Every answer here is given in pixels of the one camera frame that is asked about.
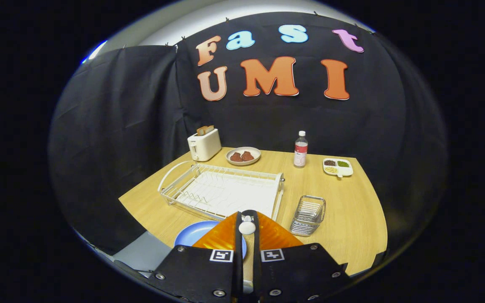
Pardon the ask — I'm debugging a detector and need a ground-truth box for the blue plate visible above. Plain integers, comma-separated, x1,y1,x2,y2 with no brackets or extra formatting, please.
174,221,247,259

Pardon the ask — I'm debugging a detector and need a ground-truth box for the metal wire basket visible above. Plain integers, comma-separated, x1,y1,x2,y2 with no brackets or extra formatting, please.
290,195,326,237

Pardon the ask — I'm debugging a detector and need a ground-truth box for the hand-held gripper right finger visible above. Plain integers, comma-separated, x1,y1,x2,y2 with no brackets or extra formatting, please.
253,210,350,303

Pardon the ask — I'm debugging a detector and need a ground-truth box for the black backdrop cloth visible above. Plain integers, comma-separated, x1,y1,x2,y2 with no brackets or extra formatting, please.
49,12,447,261

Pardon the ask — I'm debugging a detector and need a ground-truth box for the white wire dish rack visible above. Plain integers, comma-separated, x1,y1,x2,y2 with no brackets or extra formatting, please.
158,161,285,222

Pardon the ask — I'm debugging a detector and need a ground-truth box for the beige oval plate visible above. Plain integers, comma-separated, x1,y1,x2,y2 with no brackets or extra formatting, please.
226,146,261,166

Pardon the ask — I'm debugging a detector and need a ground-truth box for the clear plastic bottle red label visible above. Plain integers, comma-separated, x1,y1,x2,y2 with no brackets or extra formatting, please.
293,131,309,168

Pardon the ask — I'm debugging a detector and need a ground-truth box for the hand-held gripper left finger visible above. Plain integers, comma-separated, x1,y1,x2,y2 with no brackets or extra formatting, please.
149,212,243,303

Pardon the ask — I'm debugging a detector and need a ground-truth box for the spoon with striped handle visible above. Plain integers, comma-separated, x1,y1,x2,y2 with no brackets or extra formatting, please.
238,215,256,294

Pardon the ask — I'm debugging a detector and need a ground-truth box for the ceiling light strip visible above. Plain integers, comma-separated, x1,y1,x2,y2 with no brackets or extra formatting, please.
82,41,107,64

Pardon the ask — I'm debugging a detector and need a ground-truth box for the white divided bean tray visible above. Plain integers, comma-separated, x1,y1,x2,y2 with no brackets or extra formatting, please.
322,158,354,178

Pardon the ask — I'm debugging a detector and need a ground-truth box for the white toaster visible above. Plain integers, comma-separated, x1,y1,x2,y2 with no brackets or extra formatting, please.
187,128,222,162

